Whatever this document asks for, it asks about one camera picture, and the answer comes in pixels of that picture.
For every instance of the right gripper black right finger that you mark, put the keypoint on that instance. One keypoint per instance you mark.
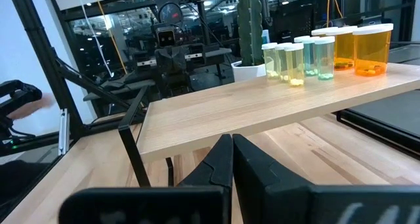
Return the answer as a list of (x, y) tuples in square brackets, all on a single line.
[(262, 191)]

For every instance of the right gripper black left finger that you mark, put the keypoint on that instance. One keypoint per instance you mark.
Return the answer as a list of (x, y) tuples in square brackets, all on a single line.
[(210, 171)]

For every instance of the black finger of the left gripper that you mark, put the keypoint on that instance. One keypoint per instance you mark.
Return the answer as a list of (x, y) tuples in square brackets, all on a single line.
[(179, 59), (163, 59)]

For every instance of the yellow medicine bottle white cap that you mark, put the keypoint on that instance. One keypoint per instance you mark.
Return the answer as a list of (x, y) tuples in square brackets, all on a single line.
[(294, 64), (269, 61), (283, 63)]

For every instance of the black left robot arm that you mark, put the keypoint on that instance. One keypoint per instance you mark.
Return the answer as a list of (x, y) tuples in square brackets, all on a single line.
[(174, 82)]

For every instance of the raised wooden shelf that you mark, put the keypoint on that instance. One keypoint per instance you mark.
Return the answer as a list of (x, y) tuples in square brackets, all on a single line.
[(262, 109)]

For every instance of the tall green cactus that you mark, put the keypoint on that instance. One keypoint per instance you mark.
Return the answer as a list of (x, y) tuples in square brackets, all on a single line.
[(250, 27)]

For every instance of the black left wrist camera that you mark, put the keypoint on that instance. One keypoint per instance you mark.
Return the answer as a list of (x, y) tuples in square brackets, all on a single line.
[(166, 37)]

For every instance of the silver metal bracket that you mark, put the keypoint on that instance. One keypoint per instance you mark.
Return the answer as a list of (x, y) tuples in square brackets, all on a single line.
[(64, 132)]

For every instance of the black aluminium rig frame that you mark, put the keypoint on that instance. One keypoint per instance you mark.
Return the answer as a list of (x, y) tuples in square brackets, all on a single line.
[(40, 43)]

